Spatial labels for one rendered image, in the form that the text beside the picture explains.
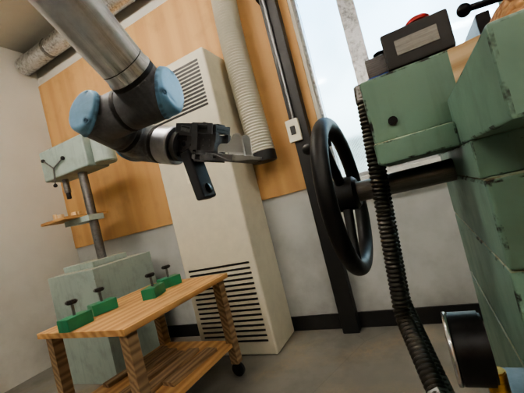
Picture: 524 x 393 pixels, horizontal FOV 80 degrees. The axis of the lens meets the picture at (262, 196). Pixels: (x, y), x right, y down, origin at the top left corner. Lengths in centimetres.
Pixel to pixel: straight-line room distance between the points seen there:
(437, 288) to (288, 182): 99
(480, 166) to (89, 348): 230
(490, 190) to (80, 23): 58
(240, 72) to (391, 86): 156
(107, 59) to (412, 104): 47
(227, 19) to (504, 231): 193
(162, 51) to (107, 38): 200
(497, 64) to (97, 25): 53
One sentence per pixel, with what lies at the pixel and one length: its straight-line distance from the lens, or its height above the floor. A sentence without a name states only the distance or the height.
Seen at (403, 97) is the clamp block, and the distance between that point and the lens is 47.
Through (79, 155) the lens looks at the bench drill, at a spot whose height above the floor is 144.
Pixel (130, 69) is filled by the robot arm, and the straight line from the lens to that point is 62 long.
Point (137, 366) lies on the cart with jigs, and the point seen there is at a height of 38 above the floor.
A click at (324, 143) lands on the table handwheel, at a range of 49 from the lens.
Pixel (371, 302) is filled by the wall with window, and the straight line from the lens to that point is 200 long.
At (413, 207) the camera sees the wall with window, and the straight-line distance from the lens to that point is 185.
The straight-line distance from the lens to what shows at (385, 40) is 49.
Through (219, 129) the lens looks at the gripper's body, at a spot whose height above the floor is 101.
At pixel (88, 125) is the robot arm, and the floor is 106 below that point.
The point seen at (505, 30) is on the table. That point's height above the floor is 89.
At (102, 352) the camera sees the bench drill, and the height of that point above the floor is 20.
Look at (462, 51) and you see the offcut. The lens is 40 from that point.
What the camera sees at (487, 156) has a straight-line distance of 38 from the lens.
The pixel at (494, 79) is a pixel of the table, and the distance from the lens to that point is 25.
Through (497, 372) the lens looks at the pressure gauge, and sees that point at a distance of 34.
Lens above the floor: 83
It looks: 2 degrees up
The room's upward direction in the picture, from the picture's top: 14 degrees counter-clockwise
